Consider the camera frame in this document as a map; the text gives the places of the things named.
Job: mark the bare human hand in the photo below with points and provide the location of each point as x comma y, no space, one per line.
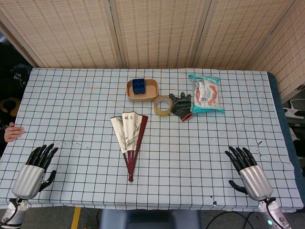
13,134

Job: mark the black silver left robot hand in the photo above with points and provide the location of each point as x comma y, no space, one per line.
27,179

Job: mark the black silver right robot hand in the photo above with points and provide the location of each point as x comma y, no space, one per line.
256,182

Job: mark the folding paper fan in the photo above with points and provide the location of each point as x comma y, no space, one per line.
128,133

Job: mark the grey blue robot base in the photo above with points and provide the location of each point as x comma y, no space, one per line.
147,220

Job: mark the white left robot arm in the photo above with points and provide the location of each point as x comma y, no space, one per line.
13,213

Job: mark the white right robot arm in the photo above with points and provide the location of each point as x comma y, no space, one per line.
277,218

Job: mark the person in black hoodie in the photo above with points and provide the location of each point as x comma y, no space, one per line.
12,78

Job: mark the blue table padding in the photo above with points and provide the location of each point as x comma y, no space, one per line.
284,124

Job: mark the white checked tablecloth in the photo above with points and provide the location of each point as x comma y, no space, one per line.
83,107

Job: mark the white chair base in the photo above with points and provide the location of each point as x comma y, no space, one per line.
294,108

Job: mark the teal snack package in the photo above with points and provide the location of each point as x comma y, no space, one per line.
206,93

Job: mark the dark knitted work glove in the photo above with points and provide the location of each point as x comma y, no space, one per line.
181,107

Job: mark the bamboo screen panel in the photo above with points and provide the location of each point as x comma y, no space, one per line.
66,33
162,33
288,52
238,35

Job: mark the yellowish adhesive tape roll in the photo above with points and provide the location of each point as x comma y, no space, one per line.
157,111

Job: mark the oval wooden tray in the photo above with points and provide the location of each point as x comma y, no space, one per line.
151,91

